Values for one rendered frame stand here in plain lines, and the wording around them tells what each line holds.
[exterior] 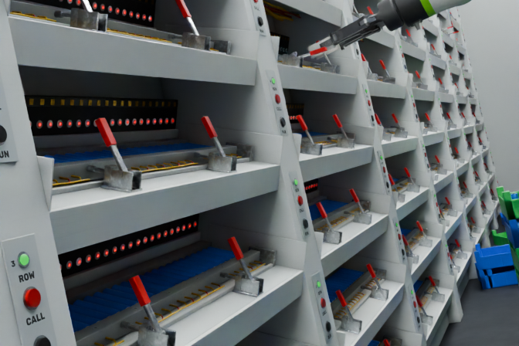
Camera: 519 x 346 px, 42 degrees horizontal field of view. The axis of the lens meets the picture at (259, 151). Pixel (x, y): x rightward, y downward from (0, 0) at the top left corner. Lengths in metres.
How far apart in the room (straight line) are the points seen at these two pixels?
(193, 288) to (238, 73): 0.37
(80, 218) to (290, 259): 0.57
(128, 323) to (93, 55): 0.31
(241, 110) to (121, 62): 0.42
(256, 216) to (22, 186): 0.65
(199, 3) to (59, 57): 0.56
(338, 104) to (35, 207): 1.33
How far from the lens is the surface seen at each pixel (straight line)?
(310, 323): 1.23
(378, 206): 1.88
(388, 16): 1.65
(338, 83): 1.70
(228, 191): 1.01
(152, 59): 0.91
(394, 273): 1.90
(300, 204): 1.24
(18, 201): 0.64
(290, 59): 1.45
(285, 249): 1.21
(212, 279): 1.04
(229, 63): 1.11
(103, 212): 0.74
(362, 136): 1.87
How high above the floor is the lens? 0.68
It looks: 2 degrees up
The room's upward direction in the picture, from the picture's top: 12 degrees counter-clockwise
